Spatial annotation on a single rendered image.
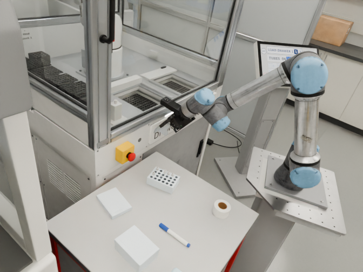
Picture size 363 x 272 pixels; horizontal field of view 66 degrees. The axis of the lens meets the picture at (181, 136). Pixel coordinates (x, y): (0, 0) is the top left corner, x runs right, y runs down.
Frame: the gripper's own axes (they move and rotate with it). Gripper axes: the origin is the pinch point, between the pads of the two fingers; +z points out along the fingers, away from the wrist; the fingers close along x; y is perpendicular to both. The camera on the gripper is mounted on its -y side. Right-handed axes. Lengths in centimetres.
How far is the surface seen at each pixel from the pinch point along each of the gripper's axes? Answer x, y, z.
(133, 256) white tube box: -57, 31, -19
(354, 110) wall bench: 285, 115, 22
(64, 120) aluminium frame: -40.7, -23.1, -0.3
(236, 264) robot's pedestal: 7, 94, 28
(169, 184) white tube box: -22.7, 23.8, -7.9
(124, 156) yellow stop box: -30.4, 2.5, -4.3
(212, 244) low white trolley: -33, 48, -23
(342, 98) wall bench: 287, 95, 27
